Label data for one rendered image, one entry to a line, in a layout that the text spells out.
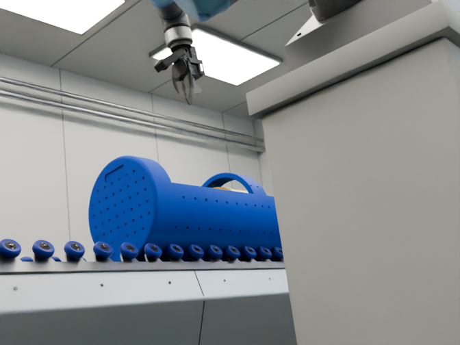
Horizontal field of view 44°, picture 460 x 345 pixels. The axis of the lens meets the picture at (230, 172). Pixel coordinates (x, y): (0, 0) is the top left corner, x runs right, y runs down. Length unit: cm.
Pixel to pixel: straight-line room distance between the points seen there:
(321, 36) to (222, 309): 84
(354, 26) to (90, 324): 79
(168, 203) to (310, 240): 70
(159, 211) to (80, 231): 405
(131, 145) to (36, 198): 129
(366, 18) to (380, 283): 39
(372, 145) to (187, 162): 585
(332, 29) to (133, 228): 78
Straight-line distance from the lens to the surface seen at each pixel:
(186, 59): 189
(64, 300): 123
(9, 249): 121
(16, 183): 525
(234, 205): 164
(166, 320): 140
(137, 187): 149
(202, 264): 154
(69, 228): 540
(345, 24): 92
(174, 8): 190
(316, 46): 94
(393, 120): 76
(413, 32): 77
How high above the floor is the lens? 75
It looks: 15 degrees up
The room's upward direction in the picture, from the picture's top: 8 degrees counter-clockwise
